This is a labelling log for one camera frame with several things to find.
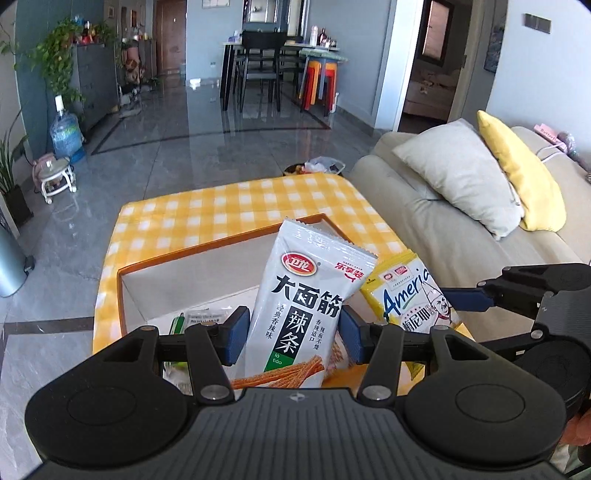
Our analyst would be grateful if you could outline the pink items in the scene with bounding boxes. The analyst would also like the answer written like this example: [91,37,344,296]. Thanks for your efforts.
[534,122,579,158]

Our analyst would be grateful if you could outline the white round stool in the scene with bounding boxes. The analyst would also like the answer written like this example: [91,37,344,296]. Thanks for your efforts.
[41,159,77,205]

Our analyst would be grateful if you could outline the tall plant in black pot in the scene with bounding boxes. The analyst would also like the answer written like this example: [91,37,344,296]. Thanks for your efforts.
[0,111,35,228]

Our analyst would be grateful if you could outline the framed wall picture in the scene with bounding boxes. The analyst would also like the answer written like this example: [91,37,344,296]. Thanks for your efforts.
[484,18,507,75]

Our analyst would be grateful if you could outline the black waste bin with bag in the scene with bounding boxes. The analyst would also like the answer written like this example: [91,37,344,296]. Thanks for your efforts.
[283,157,347,177]

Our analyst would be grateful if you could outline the blue water jug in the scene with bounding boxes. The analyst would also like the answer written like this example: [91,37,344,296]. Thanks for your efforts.
[50,95,85,163]

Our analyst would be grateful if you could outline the white cable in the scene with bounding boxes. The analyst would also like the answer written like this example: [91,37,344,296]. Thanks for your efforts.
[536,143,568,163]

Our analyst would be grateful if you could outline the grey metal trash can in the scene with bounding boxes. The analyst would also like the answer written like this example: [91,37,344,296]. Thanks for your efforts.
[0,203,35,298]

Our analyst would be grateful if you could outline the yellow pillow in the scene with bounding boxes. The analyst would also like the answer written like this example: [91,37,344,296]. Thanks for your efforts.
[476,110,568,232]

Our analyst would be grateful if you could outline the person's right hand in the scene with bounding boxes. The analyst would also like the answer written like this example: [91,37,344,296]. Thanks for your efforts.
[566,413,591,448]

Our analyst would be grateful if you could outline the brown wooden door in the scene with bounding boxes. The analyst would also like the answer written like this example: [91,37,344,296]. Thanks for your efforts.
[154,0,188,75]

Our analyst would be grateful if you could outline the yellow white snack packet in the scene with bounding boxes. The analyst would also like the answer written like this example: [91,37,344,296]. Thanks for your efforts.
[360,249,462,380]

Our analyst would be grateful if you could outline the yellow checkered tablecloth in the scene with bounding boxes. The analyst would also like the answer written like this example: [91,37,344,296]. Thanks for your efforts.
[92,174,476,398]

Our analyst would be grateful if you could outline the pink backpack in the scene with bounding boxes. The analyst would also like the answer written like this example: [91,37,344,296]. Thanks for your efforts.
[32,154,58,188]

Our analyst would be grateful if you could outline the leafy hanging plant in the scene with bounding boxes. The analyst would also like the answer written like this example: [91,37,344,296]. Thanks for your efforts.
[30,18,121,104]

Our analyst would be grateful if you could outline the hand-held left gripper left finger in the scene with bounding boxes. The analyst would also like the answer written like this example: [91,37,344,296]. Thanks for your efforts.
[93,305,252,407]

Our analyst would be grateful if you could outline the grey cabinet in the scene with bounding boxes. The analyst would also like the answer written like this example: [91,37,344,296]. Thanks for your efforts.
[74,41,123,134]

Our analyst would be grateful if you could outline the beige sofa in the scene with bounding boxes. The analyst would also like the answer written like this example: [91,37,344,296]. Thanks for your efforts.
[348,117,591,344]

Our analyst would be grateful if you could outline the white printed snack packet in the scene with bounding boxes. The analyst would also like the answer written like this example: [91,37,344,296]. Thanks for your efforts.
[184,308,228,326]

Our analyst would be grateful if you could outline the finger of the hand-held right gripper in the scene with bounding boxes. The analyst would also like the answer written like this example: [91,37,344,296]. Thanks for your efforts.
[475,323,551,358]
[438,264,591,324]

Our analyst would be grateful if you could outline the white pillow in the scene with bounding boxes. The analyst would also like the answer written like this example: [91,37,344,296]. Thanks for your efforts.
[392,119,525,240]

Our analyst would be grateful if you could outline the group of bottles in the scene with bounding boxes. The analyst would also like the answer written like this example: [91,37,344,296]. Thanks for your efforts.
[308,27,340,48]

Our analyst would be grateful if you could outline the white spicy strip packet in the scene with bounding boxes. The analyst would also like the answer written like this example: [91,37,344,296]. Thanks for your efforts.
[231,218,379,389]

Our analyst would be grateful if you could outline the small glass table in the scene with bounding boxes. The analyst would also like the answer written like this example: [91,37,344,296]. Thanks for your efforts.
[299,48,345,64]

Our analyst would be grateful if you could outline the orange cardboard box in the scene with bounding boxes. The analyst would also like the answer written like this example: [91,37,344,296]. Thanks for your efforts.
[116,213,416,398]

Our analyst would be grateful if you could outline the stack of colourful plastic stools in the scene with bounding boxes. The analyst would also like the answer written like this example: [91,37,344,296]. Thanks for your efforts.
[299,61,325,112]
[322,62,341,114]

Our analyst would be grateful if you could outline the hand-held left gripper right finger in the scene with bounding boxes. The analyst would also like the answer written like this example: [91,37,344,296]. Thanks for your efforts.
[339,305,499,407]

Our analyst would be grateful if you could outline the dining table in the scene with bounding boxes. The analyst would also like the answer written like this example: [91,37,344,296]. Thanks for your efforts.
[222,39,343,112]

